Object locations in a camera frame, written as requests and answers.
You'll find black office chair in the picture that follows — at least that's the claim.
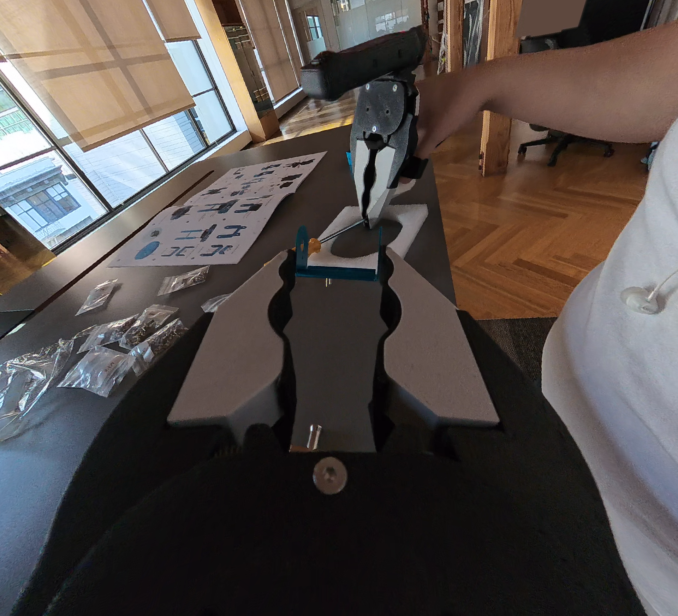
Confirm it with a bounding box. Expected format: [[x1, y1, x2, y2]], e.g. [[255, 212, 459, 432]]
[[516, 123, 615, 167]]

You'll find person's right forearm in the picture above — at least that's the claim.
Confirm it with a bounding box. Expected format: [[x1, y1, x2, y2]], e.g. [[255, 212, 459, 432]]
[[484, 20, 678, 145]]

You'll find crumpled clear plastic bag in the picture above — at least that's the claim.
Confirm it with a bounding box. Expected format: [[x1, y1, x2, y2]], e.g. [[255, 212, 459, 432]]
[[0, 339, 75, 442]]

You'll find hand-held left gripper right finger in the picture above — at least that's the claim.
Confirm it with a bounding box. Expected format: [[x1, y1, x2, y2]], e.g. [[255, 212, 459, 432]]
[[371, 247, 501, 450]]

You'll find dark grey floor mat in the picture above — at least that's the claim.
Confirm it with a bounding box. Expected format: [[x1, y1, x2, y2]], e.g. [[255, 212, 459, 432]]
[[466, 316, 557, 381]]

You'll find person's white shirt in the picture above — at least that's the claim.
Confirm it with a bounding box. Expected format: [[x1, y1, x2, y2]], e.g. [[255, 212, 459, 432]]
[[541, 118, 678, 616]]

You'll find wooden pillar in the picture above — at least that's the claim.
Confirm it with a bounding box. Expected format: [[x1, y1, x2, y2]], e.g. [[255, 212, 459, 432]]
[[479, 0, 530, 177]]

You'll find yellow-handled screwdriver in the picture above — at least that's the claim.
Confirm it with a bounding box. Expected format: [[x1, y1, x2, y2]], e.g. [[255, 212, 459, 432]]
[[275, 220, 369, 263]]

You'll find white drawstring cord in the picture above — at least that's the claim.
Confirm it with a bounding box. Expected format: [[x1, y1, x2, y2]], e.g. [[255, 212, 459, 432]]
[[621, 266, 678, 316]]

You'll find black desk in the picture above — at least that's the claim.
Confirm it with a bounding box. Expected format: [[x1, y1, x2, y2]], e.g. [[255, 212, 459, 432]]
[[0, 122, 457, 616]]

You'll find small metal standoff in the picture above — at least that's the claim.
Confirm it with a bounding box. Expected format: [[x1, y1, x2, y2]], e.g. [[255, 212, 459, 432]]
[[290, 423, 324, 451]]

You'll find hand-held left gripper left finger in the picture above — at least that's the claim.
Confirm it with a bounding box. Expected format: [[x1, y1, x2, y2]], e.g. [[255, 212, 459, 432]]
[[167, 250, 293, 447]]

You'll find short beige roller blind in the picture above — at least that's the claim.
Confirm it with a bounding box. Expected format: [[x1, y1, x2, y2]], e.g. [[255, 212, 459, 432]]
[[130, 0, 202, 42]]

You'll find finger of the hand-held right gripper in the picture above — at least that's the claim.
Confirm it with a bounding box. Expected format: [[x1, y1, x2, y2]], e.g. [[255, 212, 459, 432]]
[[367, 146, 400, 229], [352, 139, 373, 220]]

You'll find group of small zip bags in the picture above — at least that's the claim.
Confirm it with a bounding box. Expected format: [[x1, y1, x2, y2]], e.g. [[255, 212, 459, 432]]
[[55, 265, 234, 397]]

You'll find wooden window column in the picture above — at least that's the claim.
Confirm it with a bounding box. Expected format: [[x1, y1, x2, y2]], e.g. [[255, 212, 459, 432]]
[[183, 0, 279, 142]]

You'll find white instruction booklet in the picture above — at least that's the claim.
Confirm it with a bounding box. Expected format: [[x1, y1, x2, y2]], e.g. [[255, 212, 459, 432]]
[[107, 151, 328, 268]]

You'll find white foam pad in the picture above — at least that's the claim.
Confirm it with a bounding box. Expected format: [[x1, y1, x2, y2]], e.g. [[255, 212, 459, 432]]
[[304, 205, 429, 270]]

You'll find long beige roller blind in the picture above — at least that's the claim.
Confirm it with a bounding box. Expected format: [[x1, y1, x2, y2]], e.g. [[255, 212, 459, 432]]
[[0, 0, 197, 150]]

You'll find blue metal bracket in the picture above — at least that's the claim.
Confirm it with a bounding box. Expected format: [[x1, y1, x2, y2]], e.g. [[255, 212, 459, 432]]
[[294, 225, 386, 288]]

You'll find person's right hand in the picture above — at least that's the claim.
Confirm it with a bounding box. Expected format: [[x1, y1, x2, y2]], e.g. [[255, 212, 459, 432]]
[[413, 64, 493, 153]]

